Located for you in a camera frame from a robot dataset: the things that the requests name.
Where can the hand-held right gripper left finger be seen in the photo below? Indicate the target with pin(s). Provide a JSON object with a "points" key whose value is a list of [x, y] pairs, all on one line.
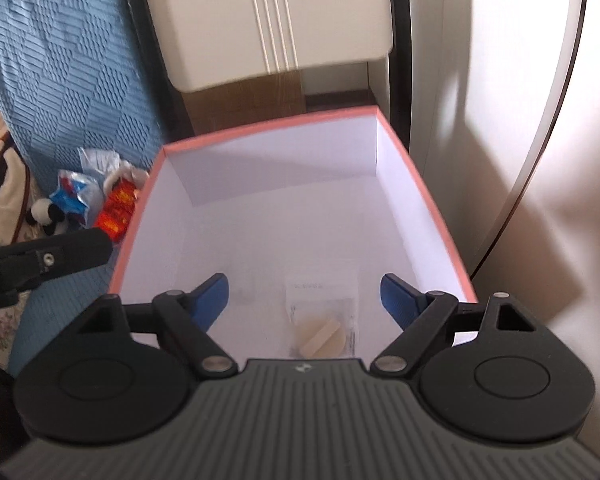
{"points": [[212, 302]]}

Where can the brown board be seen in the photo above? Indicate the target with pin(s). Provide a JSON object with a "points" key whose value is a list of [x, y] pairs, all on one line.
{"points": [[240, 105]]}

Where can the blue quilted mat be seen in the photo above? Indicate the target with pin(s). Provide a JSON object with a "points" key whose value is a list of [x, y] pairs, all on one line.
{"points": [[65, 85]]}

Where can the grey metal bed rail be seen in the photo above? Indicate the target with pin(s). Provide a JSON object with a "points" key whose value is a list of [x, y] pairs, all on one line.
{"points": [[580, 25]]}

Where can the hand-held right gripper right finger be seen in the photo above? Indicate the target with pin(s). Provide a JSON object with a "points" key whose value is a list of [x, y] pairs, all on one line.
{"points": [[397, 302]]}

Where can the clear plastic packet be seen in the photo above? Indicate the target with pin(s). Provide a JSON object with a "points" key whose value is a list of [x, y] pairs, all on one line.
{"points": [[320, 337]]}

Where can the white face mask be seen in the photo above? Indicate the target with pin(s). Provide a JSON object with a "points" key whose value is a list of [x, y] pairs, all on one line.
{"points": [[97, 160]]}

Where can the red snack packet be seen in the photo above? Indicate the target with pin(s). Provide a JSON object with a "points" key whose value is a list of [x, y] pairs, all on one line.
{"points": [[115, 210]]}

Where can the pink cardboard box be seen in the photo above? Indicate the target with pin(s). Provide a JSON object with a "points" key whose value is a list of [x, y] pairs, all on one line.
{"points": [[280, 210]]}

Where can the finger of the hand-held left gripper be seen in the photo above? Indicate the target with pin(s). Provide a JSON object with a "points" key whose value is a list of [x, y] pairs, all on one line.
{"points": [[65, 252]]}

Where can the panda plush toy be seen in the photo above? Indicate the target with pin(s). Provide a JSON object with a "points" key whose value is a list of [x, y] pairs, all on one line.
{"points": [[47, 212]]}

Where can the blue snack packet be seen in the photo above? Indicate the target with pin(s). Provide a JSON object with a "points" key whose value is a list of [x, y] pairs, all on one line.
{"points": [[75, 195]]}

